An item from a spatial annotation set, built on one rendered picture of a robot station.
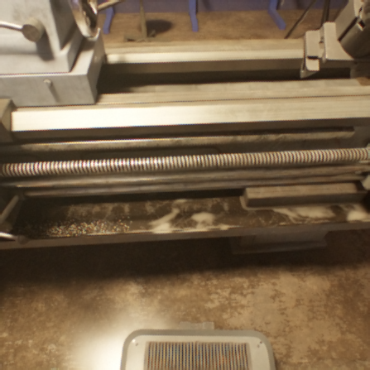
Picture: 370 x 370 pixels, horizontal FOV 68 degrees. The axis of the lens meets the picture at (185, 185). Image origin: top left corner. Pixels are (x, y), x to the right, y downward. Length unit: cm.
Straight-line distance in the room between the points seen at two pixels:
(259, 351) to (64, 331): 83
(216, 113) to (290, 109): 23
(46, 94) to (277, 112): 69
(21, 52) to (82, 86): 17
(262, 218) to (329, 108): 47
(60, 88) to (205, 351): 96
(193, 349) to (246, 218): 50
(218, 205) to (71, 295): 82
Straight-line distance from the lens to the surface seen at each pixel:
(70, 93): 93
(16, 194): 106
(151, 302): 141
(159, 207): 115
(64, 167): 91
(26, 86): 96
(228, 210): 115
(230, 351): 111
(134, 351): 111
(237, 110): 87
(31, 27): 88
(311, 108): 95
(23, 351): 152
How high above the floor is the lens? 135
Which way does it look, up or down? 51 degrees down
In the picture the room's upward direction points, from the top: straight up
